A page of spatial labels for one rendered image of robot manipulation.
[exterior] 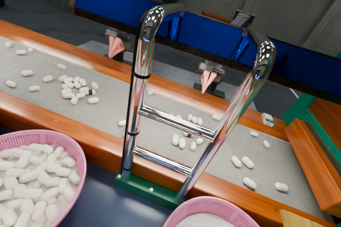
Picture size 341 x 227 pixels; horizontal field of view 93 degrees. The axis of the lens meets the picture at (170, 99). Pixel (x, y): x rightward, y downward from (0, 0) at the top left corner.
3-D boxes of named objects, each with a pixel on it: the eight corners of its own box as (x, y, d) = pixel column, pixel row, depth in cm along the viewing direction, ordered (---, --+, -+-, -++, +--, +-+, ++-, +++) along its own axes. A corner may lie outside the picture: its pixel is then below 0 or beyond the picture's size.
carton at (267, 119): (261, 115, 74) (263, 112, 73) (268, 118, 73) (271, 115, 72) (264, 124, 69) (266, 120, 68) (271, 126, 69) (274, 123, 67)
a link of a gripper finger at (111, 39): (117, 56, 61) (128, 36, 63) (101, 50, 61) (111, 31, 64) (123, 65, 68) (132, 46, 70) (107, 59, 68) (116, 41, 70)
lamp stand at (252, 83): (142, 136, 59) (170, -2, 34) (193, 156, 58) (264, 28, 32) (113, 185, 44) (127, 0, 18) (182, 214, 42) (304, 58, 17)
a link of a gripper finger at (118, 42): (112, 54, 61) (122, 34, 63) (95, 48, 62) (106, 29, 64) (117, 63, 68) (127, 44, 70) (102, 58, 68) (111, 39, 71)
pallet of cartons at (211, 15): (228, 31, 715) (233, 19, 687) (230, 35, 634) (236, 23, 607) (198, 22, 719) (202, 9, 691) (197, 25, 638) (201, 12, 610)
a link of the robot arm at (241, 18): (236, 38, 61) (258, 11, 77) (214, 30, 63) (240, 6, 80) (225, 64, 70) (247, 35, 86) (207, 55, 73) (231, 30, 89)
